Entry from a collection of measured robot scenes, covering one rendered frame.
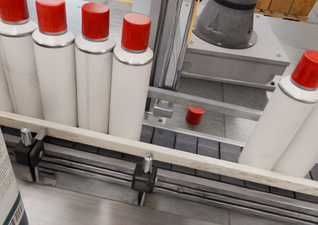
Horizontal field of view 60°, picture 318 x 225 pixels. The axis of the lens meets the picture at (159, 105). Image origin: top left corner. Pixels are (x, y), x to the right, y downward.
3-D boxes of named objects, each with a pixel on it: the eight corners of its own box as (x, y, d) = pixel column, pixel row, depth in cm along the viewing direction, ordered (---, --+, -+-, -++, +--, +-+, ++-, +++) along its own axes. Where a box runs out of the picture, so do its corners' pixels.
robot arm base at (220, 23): (205, 44, 68) (216, 5, 61) (189, 16, 79) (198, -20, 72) (259, 46, 71) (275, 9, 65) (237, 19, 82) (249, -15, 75)
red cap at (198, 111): (195, 127, 57) (199, 115, 55) (182, 118, 58) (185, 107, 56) (203, 119, 59) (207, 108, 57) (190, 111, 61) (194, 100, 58)
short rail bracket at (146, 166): (126, 213, 40) (134, 163, 33) (130, 196, 43) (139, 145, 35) (147, 219, 40) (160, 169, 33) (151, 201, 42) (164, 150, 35)
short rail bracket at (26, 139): (22, 190, 41) (5, 134, 33) (42, 157, 45) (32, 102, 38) (43, 194, 40) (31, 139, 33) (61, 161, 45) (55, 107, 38)
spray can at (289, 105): (237, 176, 42) (302, 63, 29) (235, 151, 47) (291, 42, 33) (270, 183, 42) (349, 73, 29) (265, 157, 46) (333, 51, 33)
